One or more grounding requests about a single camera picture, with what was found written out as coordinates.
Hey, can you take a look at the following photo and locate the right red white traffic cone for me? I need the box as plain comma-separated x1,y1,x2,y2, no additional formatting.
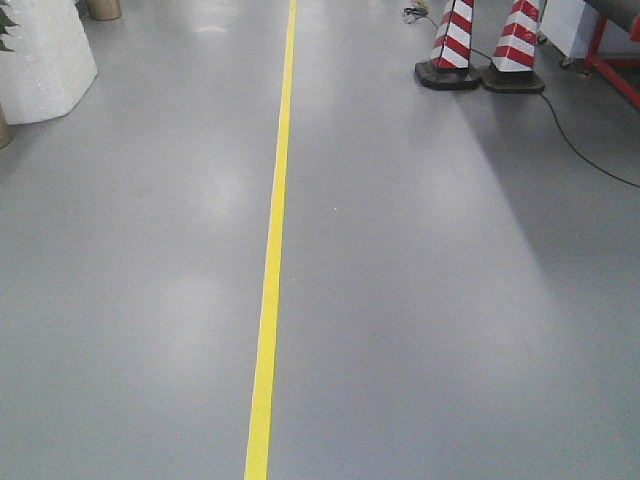
480,0,545,94

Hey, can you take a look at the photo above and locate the red white traffic cone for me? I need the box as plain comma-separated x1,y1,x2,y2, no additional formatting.
480,0,545,94
415,0,481,90

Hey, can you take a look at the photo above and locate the cardboard tube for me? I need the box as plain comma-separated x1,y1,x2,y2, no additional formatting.
86,0,122,21

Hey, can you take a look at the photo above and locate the left red white traffic cone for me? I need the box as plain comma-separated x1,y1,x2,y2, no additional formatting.
415,0,481,90

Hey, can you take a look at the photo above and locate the black conveyor belt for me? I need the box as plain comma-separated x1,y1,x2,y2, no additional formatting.
585,0,640,42

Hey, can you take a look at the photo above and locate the black floor cable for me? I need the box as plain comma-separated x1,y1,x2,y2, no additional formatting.
402,0,640,190

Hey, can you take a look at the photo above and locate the white cabinet on casters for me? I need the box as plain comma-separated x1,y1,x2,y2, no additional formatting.
540,0,598,69

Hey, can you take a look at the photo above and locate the white foam block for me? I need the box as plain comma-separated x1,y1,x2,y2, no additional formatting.
1,0,97,125

